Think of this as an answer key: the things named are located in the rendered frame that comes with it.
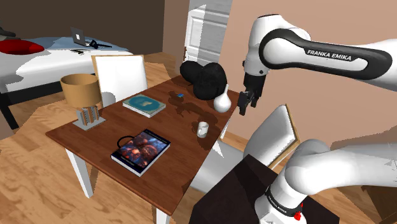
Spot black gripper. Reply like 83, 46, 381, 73
237, 73, 267, 116

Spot white vase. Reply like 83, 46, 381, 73
212, 83, 232, 114

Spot black rounded lumpy object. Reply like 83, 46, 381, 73
179, 60, 228, 101

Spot white cup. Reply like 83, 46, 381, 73
197, 121, 210, 139

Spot white panelled door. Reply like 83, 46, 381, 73
184, 0, 233, 67

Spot brown wooden table white legs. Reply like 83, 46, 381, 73
45, 74, 241, 224

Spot dark robot stand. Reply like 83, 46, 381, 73
188, 154, 342, 224

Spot teal book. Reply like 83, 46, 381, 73
122, 94, 167, 119

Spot dark book with picture cover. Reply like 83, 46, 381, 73
110, 129, 172, 178

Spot table lamp with tan shade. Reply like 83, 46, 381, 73
59, 73, 107, 131

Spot bed with white cover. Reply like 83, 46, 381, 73
0, 27, 134, 131

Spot white chair with wooden frame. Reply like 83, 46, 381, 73
188, 104, 302, 195
90, 54, 149, 108

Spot thin black ring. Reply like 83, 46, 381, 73
116, 135, 134, 150

